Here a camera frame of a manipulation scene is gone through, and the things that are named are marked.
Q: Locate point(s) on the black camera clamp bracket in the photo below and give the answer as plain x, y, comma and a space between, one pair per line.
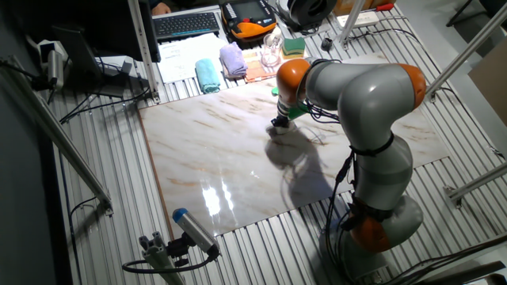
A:
178, 249

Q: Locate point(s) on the white power strip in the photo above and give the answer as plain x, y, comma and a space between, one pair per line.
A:
370, 17

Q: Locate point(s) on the orange black teach pendant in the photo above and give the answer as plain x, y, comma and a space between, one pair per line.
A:
247, 23

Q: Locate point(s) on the low aluminium frame beam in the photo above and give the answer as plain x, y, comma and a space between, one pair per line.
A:
479, 182

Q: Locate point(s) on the thin aluminium frame post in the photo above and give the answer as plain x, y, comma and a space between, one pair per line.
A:
352, 20

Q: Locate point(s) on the green yellow sponge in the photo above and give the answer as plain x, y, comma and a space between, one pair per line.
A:
294, 47

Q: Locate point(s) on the white paper sheet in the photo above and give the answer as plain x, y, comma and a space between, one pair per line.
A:
178, 55

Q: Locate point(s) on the long slanted aluminium beam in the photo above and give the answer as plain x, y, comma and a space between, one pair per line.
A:
59, 138

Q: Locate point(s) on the white rectangular sponge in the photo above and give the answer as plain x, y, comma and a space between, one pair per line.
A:
286, 130

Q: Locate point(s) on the purple folded cloth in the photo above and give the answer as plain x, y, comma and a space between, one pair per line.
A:
233, 59

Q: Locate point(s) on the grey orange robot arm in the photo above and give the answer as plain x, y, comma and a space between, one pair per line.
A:
368, 115

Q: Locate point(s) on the black office chair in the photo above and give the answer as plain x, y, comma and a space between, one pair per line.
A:
495, 6

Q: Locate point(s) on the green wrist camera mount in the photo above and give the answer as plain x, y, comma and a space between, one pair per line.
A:
297, 112

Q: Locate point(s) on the brown cardboard box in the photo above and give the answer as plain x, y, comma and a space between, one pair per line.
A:
491, 87

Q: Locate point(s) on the slanted aluminium frame beam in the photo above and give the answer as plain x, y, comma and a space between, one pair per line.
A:
471, 49

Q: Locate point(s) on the clear glass cup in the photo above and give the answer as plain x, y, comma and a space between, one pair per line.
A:
271, 55

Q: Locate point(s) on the small black round object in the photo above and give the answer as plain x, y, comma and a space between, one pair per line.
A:
326, 44

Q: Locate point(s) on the bare person hand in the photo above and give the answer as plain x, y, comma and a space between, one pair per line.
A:
160, 8

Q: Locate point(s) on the silver camera on white mount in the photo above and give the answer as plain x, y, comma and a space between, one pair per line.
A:
55, 67

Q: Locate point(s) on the upright aluminium profile post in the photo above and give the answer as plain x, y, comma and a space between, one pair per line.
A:
142, 47

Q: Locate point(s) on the grey monitor stand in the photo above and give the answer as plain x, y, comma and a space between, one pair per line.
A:
77, 51

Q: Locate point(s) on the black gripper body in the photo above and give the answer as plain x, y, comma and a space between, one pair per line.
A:
280, 120

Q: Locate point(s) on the black flat bar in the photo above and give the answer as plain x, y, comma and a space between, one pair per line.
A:
463, 273

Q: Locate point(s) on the short aluminium profile stub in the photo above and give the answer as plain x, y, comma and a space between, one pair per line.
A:
158, 257

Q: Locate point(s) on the silver camera with blue cap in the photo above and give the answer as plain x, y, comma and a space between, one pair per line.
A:
194, 229

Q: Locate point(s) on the black round spool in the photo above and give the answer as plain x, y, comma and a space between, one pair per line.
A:
311, 11

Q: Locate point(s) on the orange cloth mat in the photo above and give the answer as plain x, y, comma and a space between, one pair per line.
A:
257, 71

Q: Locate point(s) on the teal rolled towel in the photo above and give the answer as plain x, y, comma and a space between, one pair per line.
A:
207, 75

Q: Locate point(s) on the black computer keyboard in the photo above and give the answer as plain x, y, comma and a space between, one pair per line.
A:
186, 24

